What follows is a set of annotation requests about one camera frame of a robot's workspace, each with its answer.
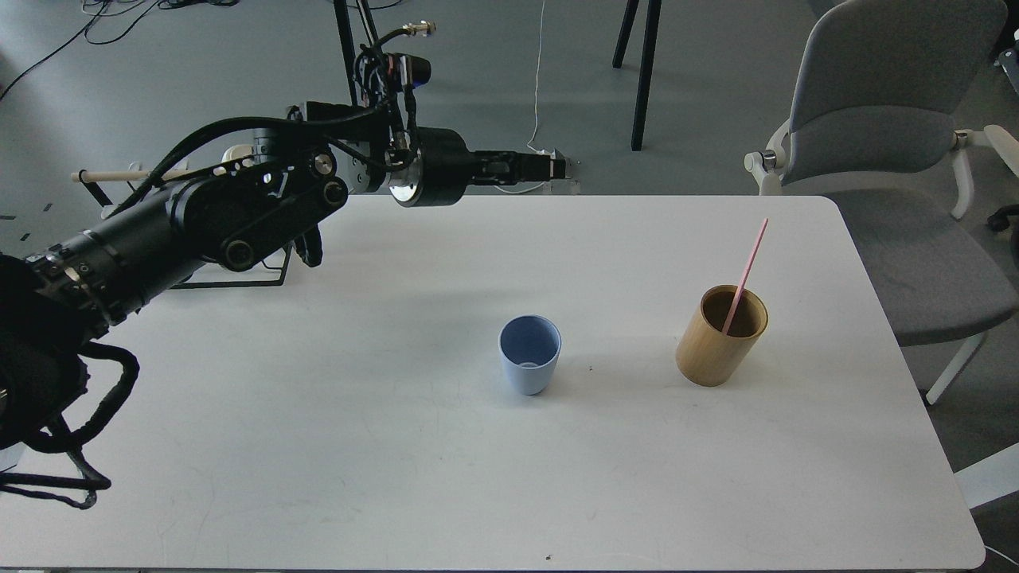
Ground blue plastic cup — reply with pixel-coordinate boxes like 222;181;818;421
498;314;564;396

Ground bamboo cylindrical holder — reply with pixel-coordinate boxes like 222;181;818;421
674;284;769;387

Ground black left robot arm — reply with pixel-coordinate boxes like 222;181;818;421
1;21;568;510

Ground black wire mug rack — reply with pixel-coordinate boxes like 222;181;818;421
81;181;291;290

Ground black table leg left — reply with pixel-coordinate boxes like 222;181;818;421
331;1;378;105

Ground wooden rack rod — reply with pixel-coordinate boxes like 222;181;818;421
72;170;196;184

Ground white mug upper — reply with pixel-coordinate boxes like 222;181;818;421
220;144;254;166

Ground grey office chair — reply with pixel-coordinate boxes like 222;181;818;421
744;1;1017;405

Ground pink chopstick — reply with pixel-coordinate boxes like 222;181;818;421
721;218;769;335

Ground black table leg right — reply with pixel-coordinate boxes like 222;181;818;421
611;1;663;152

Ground black table leg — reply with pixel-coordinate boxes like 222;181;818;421
611;1;663;152
331;1;378;105

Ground black floor cables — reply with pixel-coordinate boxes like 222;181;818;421
0;0;240;100

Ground white floor cable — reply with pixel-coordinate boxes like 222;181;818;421
478;0;552;196

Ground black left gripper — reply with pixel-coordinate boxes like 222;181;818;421
387;128;549;208

